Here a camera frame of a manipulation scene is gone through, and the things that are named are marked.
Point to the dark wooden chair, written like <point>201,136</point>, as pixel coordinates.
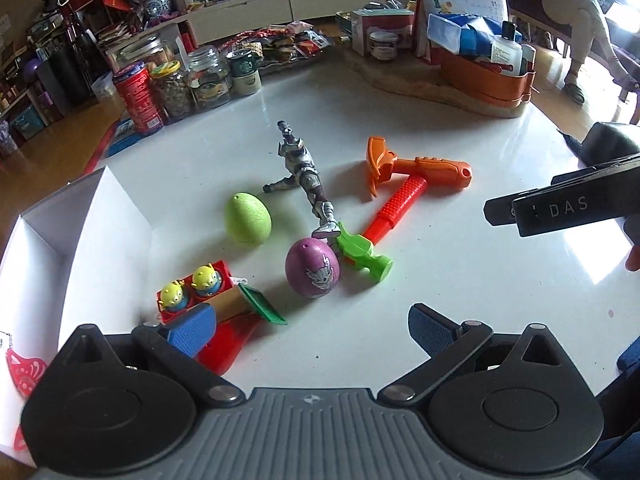
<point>530,15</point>

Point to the teal box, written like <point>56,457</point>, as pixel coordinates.
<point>25,125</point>

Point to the red strip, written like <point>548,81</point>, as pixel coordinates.
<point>100,147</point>

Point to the green toy egg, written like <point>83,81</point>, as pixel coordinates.
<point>249,220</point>

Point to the pink box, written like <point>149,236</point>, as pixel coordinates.
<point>382,22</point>

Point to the green tin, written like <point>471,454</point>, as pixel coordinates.
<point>347,19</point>

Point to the beige wooden slab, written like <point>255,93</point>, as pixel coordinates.
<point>400,80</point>

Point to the green red toy hammer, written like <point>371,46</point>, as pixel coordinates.
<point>400,202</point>

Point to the pile of snack packets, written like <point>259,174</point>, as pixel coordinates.
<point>285,42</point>

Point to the blue cloth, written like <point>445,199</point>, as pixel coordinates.
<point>631,360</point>

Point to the blue white plastic bag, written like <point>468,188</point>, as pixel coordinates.
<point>460,30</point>

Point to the purple toy egg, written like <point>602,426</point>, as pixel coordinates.
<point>312,267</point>

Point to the orange basket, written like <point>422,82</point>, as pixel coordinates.
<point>480,85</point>

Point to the small glass jar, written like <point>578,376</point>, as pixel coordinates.
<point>383,46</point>

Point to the black cylinder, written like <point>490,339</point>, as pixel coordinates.
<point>62,80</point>

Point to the green white cup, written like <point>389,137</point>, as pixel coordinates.
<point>245,75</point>

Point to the red tin can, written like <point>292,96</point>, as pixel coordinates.
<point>139,100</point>

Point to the red butterfly cutout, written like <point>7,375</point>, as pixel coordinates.
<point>25,372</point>

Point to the silver action figure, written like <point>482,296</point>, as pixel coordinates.
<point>300,170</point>

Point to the glass jar with nuts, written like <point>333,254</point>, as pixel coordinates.
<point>171,92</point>

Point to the clear glass jar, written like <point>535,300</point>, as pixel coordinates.
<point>209,80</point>

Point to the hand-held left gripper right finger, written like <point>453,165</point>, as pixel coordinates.
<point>430,329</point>

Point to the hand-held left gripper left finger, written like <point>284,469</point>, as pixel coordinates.
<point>192,330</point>

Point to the wooden block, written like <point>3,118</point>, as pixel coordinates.
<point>230,302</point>

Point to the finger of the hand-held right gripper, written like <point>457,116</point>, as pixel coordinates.
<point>500,211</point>
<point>565,207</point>

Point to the grey bottle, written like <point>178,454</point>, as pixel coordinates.
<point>527,59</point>

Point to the purple ball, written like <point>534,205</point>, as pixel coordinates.
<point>33,68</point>

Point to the white bottle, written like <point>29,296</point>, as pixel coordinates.
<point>505,52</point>

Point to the blue packet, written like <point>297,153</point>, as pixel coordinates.
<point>122,132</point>

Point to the red alien toy cart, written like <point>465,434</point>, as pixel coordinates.
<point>207,282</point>

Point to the person's right hand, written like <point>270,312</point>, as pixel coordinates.
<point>634,258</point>

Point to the desk calendar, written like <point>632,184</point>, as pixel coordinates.
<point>470,2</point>

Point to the orange toy hammer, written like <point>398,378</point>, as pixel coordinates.
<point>430,167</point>

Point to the white cabinet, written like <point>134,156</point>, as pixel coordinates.
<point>325,2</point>

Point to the red toy with green base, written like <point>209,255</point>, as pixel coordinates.
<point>227,345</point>

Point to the white cardboard box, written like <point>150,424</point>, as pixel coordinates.
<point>75,260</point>

